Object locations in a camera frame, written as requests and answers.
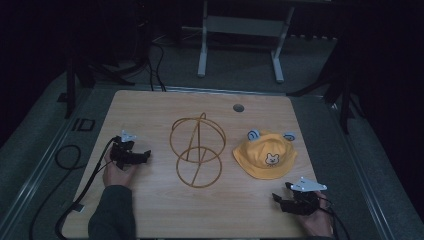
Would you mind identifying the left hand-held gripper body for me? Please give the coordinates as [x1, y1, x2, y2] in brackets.
[109, 129, 144, 170]

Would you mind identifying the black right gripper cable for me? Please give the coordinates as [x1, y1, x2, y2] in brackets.
[318, 195, 352, 240]

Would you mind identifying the yellow bucket hat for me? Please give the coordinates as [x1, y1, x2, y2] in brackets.
[232, 128, 299, 181]

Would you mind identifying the white metal table frame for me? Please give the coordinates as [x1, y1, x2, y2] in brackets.
[196, 0, 297, 84]

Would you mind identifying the person's right hand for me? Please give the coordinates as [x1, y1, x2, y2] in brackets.
[295, 191, 335, 238]

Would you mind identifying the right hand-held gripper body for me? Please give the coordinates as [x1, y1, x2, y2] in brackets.
[280, 176, 328, 216]

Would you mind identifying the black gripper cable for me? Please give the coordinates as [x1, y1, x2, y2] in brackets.
[54, 135, 121, 240]
[318, 195, 352, 240]

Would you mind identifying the black looped floor cable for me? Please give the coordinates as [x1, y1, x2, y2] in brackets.
[28, 144, 84, 240]

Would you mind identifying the gold wire hat stand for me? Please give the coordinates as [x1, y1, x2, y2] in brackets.
[168, 112, 227, 189]

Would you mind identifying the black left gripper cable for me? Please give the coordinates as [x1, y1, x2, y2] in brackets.
[54, 135, 121, 240]

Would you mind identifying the person's left hand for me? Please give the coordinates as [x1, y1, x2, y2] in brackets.
[102, 159, 138, 189]

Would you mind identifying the black metal stand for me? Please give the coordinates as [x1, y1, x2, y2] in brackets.
[285, 39, 366, 136]
[63, 49, 136, 120]

